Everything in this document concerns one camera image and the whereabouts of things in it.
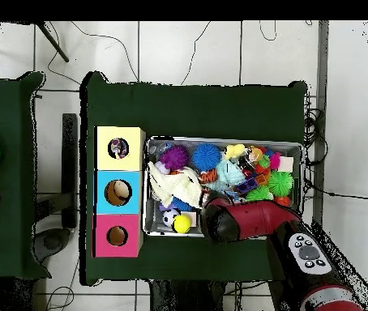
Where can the dark green side-table cloth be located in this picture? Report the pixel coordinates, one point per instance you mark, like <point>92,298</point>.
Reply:
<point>9,107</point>

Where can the purple spiky toy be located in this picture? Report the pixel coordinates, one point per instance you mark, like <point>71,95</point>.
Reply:
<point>175,157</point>

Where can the small soccer ball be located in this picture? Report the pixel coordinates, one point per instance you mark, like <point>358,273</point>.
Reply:
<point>169,216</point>

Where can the dark green tablecloth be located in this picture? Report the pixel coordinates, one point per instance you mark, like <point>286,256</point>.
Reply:
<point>203,110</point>

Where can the blue spiky ball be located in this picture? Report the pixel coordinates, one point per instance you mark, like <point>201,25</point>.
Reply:
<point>206,157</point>

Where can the cream waffle cloth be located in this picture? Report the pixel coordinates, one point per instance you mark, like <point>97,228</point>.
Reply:
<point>174,186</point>

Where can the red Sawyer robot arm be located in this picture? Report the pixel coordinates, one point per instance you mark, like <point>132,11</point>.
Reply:
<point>258,217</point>

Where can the wooden box with three holes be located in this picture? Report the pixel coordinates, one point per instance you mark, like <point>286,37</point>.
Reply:
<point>129,162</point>

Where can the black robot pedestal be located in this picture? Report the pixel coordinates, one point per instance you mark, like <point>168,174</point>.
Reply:
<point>187,298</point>

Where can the green spiky ball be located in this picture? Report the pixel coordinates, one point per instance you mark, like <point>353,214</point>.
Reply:
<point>258,194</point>
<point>280,183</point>

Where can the multicoloured patterned cloth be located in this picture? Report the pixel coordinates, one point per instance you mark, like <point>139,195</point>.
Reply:
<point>118,148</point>

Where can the smooth yellow ball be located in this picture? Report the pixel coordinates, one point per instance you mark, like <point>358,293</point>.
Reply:
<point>181,223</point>

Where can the long black tripod leg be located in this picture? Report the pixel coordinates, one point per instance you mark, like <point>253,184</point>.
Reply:
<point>52,42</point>

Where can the clear mesh bin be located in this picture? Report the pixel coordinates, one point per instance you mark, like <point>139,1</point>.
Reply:
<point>153,223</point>

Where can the dark grey rounded floor object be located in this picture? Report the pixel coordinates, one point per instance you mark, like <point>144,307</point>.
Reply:
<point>52,241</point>

